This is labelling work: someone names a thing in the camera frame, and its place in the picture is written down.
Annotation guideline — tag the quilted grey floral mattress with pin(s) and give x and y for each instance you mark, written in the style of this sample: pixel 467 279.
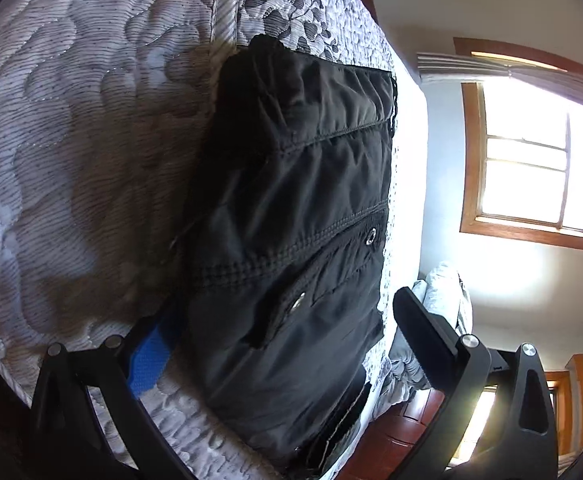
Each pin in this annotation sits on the quilted grey floral mattress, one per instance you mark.
pixel 102 107

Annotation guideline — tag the folded grey duvet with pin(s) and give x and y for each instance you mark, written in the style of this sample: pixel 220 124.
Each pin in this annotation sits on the folded grey duvet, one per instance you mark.
pixel 444 295

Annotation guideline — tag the black quilted pants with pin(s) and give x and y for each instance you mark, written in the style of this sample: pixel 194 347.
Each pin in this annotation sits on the black quilted pants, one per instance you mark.
pixel 283 249

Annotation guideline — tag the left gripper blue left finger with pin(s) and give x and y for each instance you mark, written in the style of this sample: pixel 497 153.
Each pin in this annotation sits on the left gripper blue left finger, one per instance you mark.
pixel 69 441

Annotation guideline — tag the wooden framed window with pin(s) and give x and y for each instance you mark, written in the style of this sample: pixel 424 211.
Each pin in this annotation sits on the wooden framed window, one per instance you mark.
pixel 524 148
pixel 524 424

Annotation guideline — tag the dark red wooden headboard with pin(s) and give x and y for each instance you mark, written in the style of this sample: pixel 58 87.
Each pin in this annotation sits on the dark red wooden headboard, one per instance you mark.
pixel 390 437

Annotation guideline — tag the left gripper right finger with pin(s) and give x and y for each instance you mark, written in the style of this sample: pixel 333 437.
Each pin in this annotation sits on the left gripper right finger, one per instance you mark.
pixel 460 371

